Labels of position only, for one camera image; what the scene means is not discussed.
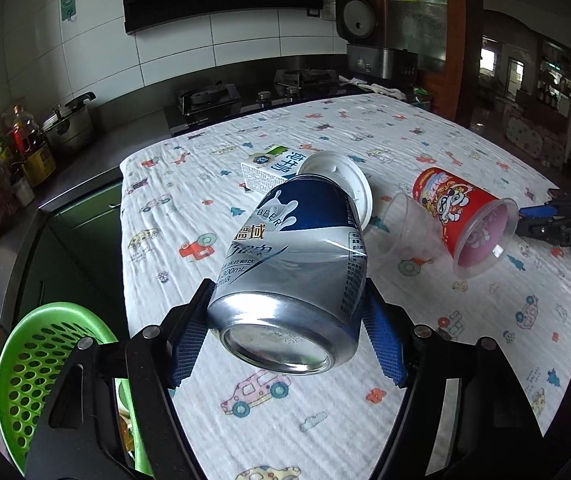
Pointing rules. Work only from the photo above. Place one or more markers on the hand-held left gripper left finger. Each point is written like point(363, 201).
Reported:
point(190, 345)

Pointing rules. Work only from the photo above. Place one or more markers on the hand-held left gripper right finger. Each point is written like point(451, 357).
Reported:
point(385, 345)

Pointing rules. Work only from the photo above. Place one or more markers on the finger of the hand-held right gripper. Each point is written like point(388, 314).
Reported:
point(540, 230)
point(535, 210)

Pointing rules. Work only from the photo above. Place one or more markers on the red printed clear cup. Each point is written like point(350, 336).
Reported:
point(445, 200)

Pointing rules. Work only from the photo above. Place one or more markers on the silver blue beer can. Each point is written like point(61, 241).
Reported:
point(290, 260)

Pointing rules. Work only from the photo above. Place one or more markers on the green plastic basket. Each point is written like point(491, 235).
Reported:
point(30, 360)

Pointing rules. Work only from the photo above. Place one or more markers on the printed play fence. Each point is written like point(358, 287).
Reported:
point(535, 140)

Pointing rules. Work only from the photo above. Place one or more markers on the printed white tablecloth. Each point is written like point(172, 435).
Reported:
point(290, 410)

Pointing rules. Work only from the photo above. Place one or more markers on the small clear plastic cup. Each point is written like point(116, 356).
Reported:
point(405, 220)

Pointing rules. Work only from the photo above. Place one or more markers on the green base cabinet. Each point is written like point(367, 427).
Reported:
point(80, 240)

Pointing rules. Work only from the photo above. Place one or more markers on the white plastic lid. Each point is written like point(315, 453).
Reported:
point(345, 175)

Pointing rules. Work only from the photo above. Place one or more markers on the green white milk carton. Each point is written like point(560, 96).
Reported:
point(265, 170)

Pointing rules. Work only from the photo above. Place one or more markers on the white rag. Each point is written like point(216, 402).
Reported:
point(370, 87)

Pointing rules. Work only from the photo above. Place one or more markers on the wooden glass door cabinet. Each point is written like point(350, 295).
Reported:
point(425, 35)

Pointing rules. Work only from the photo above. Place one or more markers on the small dark sauce bottle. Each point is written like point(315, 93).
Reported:
point(22, 192)

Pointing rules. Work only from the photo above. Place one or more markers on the black rice cooker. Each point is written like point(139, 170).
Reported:
point(365, 57)

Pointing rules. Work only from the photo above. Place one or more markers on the steel pressure pot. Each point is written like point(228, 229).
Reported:
point(70, 127)

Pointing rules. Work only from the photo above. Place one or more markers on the large cooking oil bottle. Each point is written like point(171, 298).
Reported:
point(32, 152)

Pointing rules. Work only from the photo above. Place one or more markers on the black gas stove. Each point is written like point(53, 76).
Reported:
point(245, 97)

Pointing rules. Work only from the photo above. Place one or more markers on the wall socket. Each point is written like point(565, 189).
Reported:
point(321, 11)

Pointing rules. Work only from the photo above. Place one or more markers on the green wall hook sticker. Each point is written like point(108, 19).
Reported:
point(68, 5)

